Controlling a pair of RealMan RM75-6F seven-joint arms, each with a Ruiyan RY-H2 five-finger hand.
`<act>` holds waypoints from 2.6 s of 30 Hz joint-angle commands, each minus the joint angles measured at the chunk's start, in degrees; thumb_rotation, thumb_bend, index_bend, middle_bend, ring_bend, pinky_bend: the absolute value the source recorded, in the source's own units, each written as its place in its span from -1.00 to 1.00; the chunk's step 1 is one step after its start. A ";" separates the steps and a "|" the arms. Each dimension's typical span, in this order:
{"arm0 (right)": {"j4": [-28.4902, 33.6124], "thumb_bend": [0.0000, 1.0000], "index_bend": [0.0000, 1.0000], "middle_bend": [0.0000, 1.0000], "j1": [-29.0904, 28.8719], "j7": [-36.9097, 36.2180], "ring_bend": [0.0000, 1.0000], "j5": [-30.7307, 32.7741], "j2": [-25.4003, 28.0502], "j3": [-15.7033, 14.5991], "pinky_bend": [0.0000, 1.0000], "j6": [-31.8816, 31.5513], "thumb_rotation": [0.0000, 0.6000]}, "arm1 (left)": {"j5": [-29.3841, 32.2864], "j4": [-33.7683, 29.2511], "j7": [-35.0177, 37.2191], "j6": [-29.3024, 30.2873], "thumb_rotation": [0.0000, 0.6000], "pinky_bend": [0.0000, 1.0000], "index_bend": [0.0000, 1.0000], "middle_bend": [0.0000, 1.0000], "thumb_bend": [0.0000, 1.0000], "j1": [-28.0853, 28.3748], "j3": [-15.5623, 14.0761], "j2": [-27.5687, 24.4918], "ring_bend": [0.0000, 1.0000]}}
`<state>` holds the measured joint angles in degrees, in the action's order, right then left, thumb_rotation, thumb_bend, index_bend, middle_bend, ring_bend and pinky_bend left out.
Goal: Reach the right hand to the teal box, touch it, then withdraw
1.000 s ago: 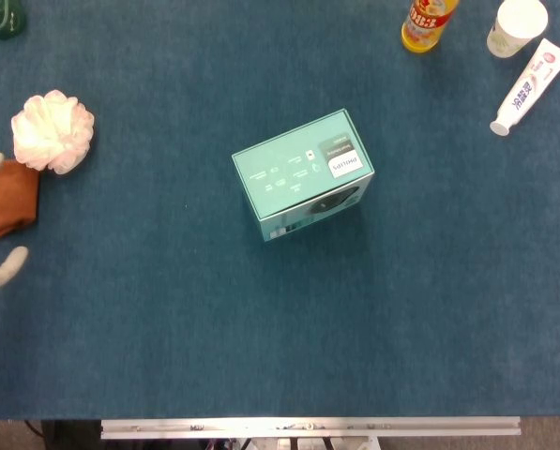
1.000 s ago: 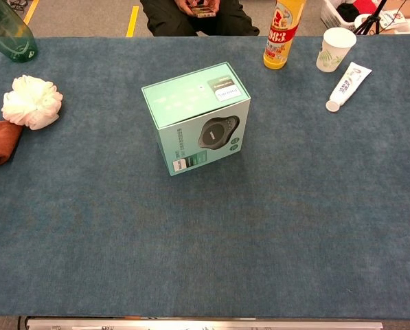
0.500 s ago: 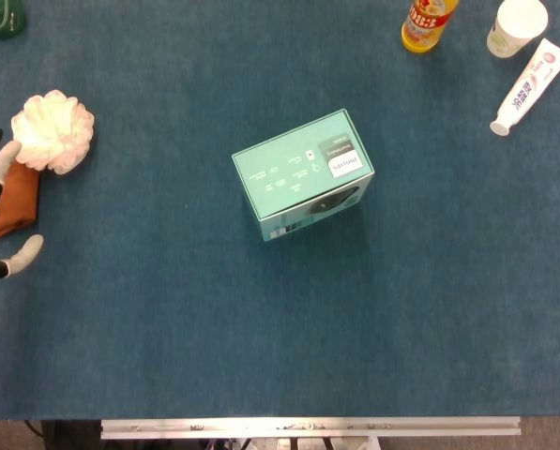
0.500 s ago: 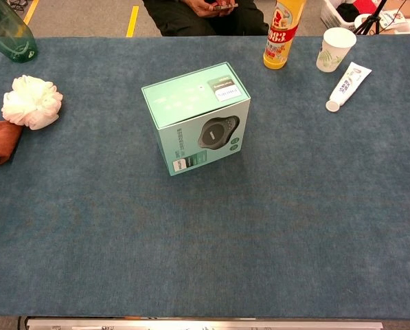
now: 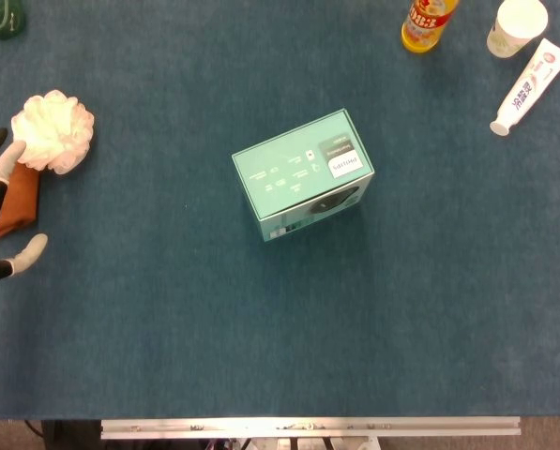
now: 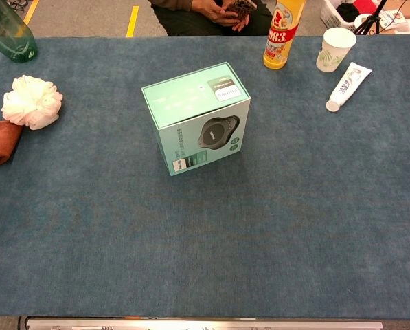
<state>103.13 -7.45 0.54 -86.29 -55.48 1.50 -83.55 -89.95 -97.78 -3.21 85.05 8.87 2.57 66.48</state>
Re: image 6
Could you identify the teal Philips speaker box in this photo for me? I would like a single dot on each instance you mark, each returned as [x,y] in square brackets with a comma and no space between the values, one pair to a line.
[191,103]

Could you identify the blue felt table cover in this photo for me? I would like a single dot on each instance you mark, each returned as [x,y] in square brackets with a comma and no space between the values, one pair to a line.
[204,223]

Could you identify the yellow juice bottle red label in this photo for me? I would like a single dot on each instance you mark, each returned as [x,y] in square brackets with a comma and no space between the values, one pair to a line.
[280,38]

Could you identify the seated person in dark clothes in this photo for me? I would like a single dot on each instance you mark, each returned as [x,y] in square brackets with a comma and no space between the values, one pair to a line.
[191,17]

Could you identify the patterned smartphone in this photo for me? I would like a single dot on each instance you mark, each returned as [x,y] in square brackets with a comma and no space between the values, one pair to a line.
[240,7]

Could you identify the white toothpaste tube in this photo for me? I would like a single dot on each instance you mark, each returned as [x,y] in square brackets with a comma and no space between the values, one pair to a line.
[347,86]

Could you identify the white paper cup leaf print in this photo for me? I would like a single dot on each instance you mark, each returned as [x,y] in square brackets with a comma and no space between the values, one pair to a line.
[333,49]

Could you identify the white plastic basket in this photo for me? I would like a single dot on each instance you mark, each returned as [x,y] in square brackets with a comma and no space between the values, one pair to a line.
[335,15]

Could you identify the black tripod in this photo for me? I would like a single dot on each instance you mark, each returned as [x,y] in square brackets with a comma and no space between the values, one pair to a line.
[371,19]

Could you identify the green glass bottle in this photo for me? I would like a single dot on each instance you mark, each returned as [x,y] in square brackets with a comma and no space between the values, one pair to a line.
[10,34]

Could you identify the aluminium frame rail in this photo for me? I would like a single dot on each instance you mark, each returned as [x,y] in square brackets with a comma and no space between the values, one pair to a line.
[204,324]

